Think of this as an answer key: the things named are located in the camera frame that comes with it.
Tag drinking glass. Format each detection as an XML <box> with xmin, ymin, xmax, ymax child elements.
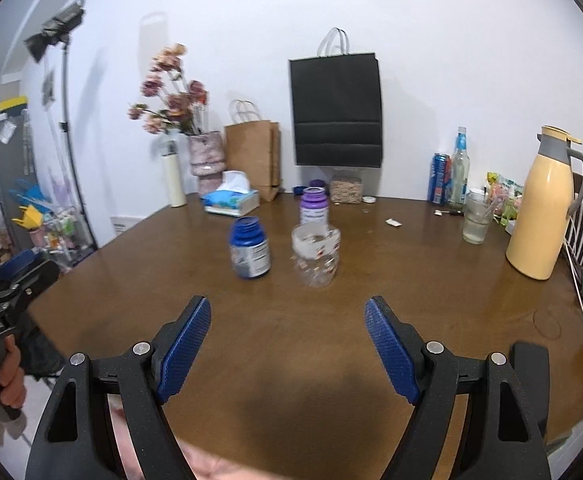
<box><xmin>462</xmin><ymin>191</ymin><xmax>495</xmax><ymax>245</ymax></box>

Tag pink ceramic vase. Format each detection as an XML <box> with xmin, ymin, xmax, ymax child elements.
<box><xmin>186</xmin><ymin>130</ymin><xmax>228</xmax><ymax>197</ymax></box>

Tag colourful snack packets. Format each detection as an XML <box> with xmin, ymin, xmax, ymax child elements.
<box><xmin>486</xmin><ymin>172</ymin><xmax>526</xmax><ymax>231</ymax></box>

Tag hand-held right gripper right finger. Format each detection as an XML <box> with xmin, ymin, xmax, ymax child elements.
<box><xmin>364</xmin><ymin>295</ymin><xmax>552</xmax><ymax>480</ymax></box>

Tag tissue box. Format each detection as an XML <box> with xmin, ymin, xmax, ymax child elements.
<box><xmin>202</xmin><ymin>170</ymin><xmax>261</xmax><ymax>218</ymax></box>

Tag cluttered storage rack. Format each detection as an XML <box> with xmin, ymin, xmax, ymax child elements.
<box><xmin>10</xmin><ymin>177</ymin><xmax>97</xmax><ymax>271</ymax></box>

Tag clear glass bottle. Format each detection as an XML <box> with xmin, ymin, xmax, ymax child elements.
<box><xmin>446</xmin><ymin>126</ymin><xmax>471</xmax><ymax>210</ymax></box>

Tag dark cloth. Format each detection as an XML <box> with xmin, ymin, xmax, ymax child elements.
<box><xmin>18</xmin><ymin>310</ymin><xmax>70</xmax><ymax>388</ymax></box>

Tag blue pill bottle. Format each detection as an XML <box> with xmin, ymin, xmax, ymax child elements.
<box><xmin>228</xmin><ymin>216</ymin><xmax>272</xmax><ymax>281</ymax></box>

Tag white thermos bottle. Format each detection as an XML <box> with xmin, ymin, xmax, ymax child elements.
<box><xmin>161</xmin><ymin>139</ymin><xmax>188</xmax><ymax>208</ymax></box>

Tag blue drink can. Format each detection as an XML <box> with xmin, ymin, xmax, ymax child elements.
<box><xmin>427</xmin><ymin>153</ymin><xmax>453</xmax><ymax>206</ymax></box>

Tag dried pink flowers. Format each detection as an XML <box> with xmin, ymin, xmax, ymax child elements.
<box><xmin>128</xmin><ymin>43</ymin><xmax>210</xmax><ymax>137</ymax></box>

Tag clear jar of grains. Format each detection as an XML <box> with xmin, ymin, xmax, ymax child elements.
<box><xmin>329</xmin><ymin>174</ymin><xmax>363</xmax><ymax>205</ymax></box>

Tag clear plastic cup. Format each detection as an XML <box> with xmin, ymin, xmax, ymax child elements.
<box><xmin>290</xmin><ymin>223</ymin><xmax>342</xmax><ymax>289</ymax></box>

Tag brown paper bag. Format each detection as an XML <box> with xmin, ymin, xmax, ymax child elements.
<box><xmin>224</xmin><ymin>99</ymin><xmax>282</xmax><ymax>203</ymax></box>

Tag purple pill bottle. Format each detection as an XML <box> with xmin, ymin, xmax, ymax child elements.
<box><xmin>299</xmin><ymin>187</ymin><xmax>331</xmax><ymax>237</ymax></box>

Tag yellow thermos jug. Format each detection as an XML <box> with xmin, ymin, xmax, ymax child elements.
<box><xmin>505</xmin><ymin>125</ymin><xmax>583</xmax><ymax>281</ymax></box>

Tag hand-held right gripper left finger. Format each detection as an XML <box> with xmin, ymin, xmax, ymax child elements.
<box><xmin>24</xmin><ymin>295</ymin><xmax>212</xmax><ymax>480</ymax></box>

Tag studio light on stand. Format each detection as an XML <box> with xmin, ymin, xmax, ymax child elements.
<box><xmin>24</xmin><ymin>0</ymin><xmax>98</xmax><ymax>251</ymax></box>

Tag black paper bag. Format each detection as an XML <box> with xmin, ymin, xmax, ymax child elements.
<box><xmin>288</xmin><ymin>27</ymin><xmax>384</xmax><ymax>169</ymax></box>

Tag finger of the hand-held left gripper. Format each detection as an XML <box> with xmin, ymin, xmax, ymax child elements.
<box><xmin>0</xmin><ymin>247</ymin><xmax>61</xmax><ymax>311</ymax></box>

